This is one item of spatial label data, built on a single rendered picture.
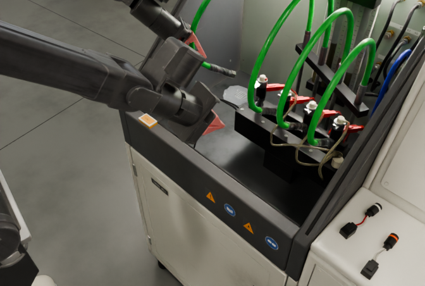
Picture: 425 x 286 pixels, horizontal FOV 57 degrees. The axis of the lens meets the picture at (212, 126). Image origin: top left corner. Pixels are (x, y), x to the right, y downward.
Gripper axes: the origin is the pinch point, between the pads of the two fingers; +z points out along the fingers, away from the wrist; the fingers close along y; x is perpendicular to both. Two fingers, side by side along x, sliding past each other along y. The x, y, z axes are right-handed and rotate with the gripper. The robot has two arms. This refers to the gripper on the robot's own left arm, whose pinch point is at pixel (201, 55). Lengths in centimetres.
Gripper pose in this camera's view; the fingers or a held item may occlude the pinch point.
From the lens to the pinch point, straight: 98.8
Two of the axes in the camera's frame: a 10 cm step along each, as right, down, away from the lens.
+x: -6.7, 6.9, 2.8
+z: 7.2, 5.1, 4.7
